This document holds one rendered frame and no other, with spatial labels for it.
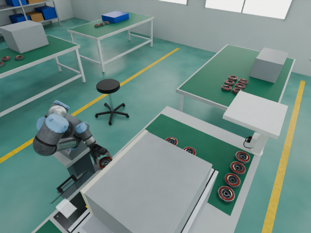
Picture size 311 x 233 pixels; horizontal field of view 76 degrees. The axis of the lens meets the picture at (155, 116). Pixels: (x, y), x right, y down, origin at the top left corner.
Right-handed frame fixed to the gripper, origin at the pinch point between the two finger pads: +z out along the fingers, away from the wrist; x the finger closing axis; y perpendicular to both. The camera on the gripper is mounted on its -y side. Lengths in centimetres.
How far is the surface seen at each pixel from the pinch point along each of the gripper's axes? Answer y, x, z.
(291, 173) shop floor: -77, -154, 144
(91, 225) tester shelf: -46, 40, -5
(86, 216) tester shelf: -42, 38, -8
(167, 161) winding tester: -71, 4, -14
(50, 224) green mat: 5.2, 49.0, 6.3
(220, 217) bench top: -68, -16, 51
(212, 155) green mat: -48, -60, 39
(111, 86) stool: 106, -111, -32
